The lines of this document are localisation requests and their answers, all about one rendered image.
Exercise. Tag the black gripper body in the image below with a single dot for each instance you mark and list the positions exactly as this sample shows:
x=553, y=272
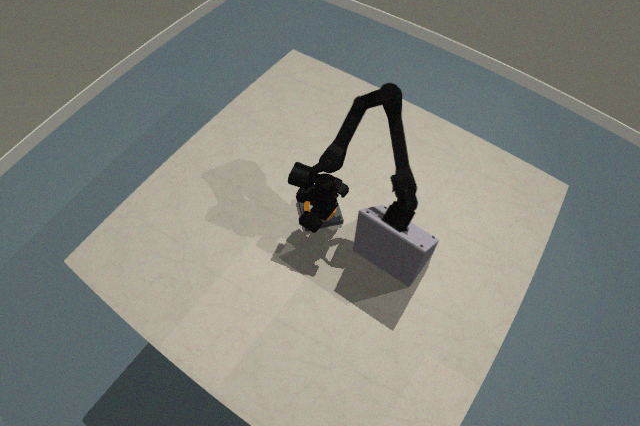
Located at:
x=309, y=220

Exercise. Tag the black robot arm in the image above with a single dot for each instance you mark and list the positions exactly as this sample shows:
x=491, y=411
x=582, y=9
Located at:
x=400, y=213

